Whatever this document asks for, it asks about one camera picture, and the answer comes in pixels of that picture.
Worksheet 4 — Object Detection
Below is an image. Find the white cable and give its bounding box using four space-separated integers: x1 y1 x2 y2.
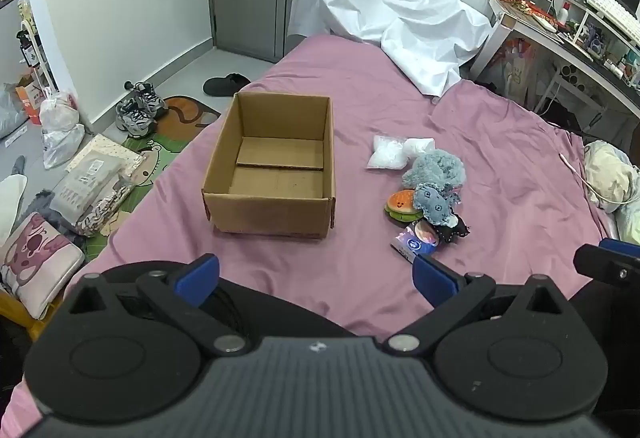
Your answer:
560 152 631 210

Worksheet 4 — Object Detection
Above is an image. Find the pink bed sheet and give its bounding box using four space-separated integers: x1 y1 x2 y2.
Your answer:
0 34 621 438

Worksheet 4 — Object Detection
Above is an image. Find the black slipper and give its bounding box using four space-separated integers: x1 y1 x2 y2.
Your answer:
203 73 252 96

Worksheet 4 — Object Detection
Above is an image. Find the beige pillow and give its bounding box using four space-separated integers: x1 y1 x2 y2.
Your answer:
582 140 640 214

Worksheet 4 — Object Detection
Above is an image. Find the grey bag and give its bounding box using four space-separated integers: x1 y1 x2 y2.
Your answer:
0 83 28 140

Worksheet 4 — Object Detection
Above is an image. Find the grey sneaker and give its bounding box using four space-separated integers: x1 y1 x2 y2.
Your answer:
125 80 167 119
116 97 153 138

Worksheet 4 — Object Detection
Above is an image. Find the patterned plastic bag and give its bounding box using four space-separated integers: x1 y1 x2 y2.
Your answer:
75 168 147 238

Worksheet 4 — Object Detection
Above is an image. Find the pink bear cushion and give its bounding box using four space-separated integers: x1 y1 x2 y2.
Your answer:
0 212 86 320

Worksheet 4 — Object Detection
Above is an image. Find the burger plush toy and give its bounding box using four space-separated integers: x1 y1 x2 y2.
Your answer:
384 190 424 223

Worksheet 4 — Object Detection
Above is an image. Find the paper shopping bag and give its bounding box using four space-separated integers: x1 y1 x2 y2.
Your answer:
487 38 536 104

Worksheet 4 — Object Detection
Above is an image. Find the white rack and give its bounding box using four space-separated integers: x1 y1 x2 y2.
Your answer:
17 20 57 94

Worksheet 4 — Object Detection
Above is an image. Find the cartoon floor mat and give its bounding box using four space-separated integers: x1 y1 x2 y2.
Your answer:
80 95 221 264

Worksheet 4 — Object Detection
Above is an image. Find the white fluffy pad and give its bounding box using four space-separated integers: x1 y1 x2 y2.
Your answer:
402 136 437 160

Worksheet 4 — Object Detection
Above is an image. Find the large grey plush toy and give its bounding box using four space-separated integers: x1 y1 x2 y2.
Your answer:
402 150 467 192

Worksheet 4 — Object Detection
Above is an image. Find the orange carton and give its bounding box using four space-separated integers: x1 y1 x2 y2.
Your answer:
15 77 52 125

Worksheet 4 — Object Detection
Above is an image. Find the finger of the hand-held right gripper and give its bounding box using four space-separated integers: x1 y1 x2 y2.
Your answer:
573 238 640 290

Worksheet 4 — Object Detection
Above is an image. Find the cardboard box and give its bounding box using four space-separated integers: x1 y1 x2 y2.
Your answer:
201 91 337 240

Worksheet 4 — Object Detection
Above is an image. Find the white cloth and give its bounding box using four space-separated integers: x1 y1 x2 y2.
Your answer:
0 173 28 244

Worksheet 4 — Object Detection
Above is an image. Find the white sheet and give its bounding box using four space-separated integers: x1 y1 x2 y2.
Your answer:
287 0 493 99

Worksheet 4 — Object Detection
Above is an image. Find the grey clear package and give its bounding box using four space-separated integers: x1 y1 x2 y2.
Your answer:
50 155 126 226

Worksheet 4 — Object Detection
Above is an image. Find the white keyboard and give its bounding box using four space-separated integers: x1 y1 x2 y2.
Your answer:
580 0 640 44

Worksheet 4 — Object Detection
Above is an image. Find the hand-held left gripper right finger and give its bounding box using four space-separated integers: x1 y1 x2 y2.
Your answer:
384 254 576 359

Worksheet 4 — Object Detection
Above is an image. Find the blue tissue pack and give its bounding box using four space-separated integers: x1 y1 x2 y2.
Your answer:
390 223 441 264

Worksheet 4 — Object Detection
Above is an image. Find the yellow crate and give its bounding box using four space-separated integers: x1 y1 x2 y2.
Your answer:
0 290 66 344

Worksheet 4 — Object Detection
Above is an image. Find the white desk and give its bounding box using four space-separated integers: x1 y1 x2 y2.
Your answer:
470 0 640 144

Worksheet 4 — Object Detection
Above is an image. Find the black dotted cloth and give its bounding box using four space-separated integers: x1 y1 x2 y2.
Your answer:
432 213 472 244

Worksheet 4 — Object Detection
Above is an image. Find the beige dotted package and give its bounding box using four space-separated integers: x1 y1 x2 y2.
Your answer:
65 134 146 179

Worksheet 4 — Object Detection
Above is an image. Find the clear bag of white stuffing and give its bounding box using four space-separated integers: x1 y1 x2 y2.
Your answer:
366 134 408 170

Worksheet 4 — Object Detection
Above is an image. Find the white plastic bag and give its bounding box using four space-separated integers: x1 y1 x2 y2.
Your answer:
39 90 86 170

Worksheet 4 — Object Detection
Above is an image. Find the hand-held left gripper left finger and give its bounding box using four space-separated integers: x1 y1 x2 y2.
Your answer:
64 254 251 359

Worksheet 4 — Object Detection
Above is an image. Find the small grey plush toy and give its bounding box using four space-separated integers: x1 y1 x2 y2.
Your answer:
412 182 461 226

